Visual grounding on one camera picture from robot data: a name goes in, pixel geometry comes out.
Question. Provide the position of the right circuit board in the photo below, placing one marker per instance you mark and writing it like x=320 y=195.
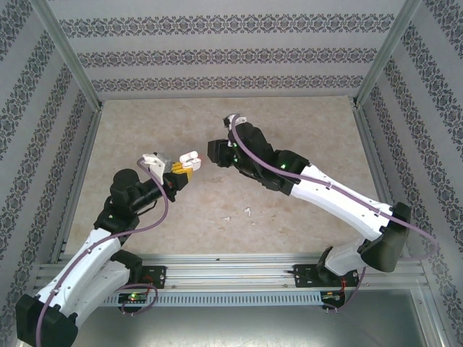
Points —
x=331 y=295

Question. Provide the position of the white earbud charging case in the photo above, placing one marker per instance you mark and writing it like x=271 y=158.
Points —
x=190 y=160

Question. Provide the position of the grey metal sheet panel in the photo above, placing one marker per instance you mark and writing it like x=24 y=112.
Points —
x=231 y=329

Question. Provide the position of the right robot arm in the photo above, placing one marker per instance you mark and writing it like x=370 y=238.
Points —
x=387 y=249

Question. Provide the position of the aluminium frame post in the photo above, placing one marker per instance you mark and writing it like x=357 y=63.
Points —
x=72 y=61
x=383 y=61

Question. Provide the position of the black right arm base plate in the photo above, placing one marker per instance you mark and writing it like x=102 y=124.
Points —
x=302 y=278

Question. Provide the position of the white earbud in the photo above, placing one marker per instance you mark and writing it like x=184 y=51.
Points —
x=226 y=218
x=247 y=211

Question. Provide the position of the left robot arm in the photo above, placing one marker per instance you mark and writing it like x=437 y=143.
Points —
x=61 y=325

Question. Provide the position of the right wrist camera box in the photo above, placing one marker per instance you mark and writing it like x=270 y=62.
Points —
x=241 y=119

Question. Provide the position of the left circuit board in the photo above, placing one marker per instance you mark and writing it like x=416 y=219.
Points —
x=134 y=298

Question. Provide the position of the aluminium mounting rail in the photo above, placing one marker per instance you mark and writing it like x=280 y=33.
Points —
x=231 y=269

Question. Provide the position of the circuit board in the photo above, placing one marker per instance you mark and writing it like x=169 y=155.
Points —
x=331 y=295
x=134 y=298

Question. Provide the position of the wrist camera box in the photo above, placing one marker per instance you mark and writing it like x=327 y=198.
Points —
x=162 y=160
x=241 y=119

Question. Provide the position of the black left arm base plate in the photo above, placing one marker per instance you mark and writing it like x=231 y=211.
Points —
x=159 y=276

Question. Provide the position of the aluminium side rail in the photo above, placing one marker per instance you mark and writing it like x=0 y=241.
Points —
x=83 y=162
x=369 y=144

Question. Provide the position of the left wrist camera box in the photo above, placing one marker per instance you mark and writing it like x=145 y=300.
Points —
x=162 y=160

